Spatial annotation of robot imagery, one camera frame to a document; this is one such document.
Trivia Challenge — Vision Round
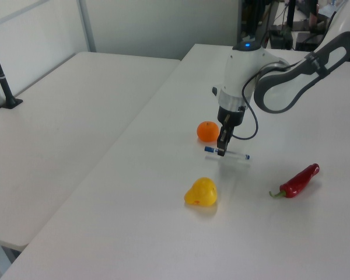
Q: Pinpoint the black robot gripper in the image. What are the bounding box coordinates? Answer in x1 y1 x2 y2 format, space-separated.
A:
216 105 247 158

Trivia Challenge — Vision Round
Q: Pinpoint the blue and white marker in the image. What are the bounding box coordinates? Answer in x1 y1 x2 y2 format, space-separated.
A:
204 146 251 160

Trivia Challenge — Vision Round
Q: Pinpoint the orange mandarin fruit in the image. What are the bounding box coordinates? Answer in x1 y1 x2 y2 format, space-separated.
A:
197 121 220 143

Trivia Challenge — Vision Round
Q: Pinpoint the red chili pepper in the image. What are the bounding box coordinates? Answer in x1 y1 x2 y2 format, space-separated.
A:
268 163 320 200

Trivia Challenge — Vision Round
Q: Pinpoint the black box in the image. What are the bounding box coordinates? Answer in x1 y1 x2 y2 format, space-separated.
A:
295 31 329 52

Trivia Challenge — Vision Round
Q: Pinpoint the black pole with base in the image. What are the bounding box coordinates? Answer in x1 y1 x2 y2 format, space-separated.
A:
0 29 23 110

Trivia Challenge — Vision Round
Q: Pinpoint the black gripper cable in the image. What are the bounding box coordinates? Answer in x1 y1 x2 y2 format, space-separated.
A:
232 59 307 141

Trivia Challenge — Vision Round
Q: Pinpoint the grey partition corner post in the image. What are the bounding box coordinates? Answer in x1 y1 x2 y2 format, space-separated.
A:
77 0 97 54

